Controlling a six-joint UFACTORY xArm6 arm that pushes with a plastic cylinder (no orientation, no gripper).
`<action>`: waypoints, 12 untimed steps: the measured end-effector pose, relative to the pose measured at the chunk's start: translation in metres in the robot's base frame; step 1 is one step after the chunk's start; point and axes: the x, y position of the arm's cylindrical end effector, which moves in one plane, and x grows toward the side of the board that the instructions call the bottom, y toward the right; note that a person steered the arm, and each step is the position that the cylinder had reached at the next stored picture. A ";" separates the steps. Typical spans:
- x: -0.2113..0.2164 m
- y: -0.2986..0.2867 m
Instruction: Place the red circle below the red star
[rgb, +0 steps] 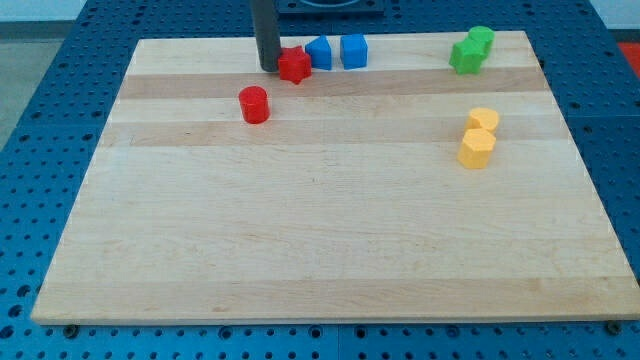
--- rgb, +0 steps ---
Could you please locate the red star block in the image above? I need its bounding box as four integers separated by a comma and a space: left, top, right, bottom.
278, 46, 311, 85

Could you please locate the green star block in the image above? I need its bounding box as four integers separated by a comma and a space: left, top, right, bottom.
449, 38, 486, 75

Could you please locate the light wooden board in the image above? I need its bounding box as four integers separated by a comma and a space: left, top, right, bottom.
31, 31, 639, 325

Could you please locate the red cylinder block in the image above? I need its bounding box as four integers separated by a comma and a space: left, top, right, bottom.
238, 86, 270, 124

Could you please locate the blue triangular block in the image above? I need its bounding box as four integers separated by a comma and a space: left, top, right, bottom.
304, 35, 332, 70

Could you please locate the blue cube block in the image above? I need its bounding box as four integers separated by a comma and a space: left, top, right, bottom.
340, 34, 368, 70

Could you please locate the yellow hexagon block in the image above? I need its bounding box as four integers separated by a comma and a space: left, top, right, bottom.
457, 128, 497, 169

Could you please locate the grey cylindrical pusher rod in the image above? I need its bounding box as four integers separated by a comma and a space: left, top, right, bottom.
249, 0, 281, 73

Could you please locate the yellow half-round block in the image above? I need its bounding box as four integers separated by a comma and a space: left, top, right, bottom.
465, 107, 500, 134

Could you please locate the green cylinder block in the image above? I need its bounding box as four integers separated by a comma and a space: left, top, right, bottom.
468, 25, 495, 59

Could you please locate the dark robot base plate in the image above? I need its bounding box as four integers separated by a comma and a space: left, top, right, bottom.
275, 0, 385, 15

